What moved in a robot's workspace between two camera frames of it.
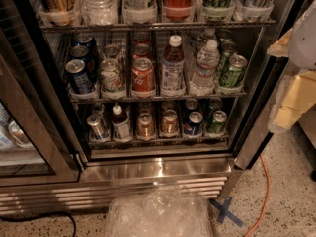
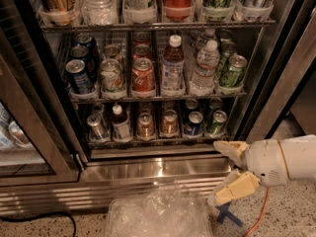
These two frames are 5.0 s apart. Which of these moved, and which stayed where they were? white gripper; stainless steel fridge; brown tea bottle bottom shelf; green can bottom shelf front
Moved: white gripper
Stayed: stainless steel fridge; green can bottom shelf front; brown tea bottle bottom shelf
